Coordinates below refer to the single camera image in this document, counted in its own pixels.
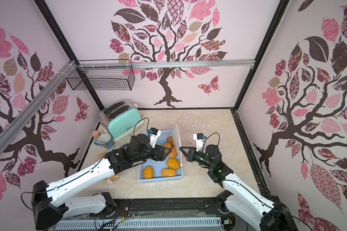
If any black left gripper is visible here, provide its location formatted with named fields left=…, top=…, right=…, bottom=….
left=132, top=143, right=172, bottom=163

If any reddish orange potato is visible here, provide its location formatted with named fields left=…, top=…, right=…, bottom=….
left=163, top=143, right=172, bottom=148

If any light blue perforated plastic basket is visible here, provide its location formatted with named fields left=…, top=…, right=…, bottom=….
left=137, top=128, right=184, bottom=182

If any clear blue zipper bag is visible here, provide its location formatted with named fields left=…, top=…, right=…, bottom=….
left=98, top=153, right=124, bottom=185

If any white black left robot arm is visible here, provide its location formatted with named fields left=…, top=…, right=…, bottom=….
left=31, top=134, right=172, bottom=231

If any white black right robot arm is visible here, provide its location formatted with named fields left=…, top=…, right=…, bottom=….
left=180, top=144, right=301, bottom=231

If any reddish potato lower centre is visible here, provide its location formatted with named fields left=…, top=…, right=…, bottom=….
left=168, top=147, right=178, bottom=158

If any brown potato right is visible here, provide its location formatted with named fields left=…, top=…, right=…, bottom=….
left=166, top=137, right=175, bottom=147

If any orange potato left lower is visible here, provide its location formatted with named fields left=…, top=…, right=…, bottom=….
left=166, top=158, right=181, bottom=170

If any orange potato lower right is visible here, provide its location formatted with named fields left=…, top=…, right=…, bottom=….
left=143, top=166, right=154, bottom=179

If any mint green silver toaster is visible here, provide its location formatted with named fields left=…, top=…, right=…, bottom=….
left=98, top=100, right=144, bottom=142

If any white blue ceramic mug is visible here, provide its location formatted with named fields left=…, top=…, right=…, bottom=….
left=94, top=133, right=114, bottom=149

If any small pink cup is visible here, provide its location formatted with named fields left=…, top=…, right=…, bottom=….
left=92, top=131, right=101, bottom=140

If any black base frame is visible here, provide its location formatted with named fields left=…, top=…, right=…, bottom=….
left=47, top=196, right=256, bottom=231

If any white slotted cable duct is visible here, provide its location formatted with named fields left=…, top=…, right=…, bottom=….
left=50, top=217, right=223, bottom=231

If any aluminium rail back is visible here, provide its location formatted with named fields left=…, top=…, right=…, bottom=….
left=78, top=59, right=255, bottom=69

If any aluminium rail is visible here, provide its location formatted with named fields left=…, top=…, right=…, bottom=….
left=78, top=59, right=255, bottom=69
left=0, top=60, right=77, bottom=155

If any black wire wall basket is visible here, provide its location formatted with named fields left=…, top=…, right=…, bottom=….
left=67, top=59, right=136, bottom=91

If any aluminium rail left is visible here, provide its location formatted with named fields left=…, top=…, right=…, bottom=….
left=0, top=60, right=77, bottom=155

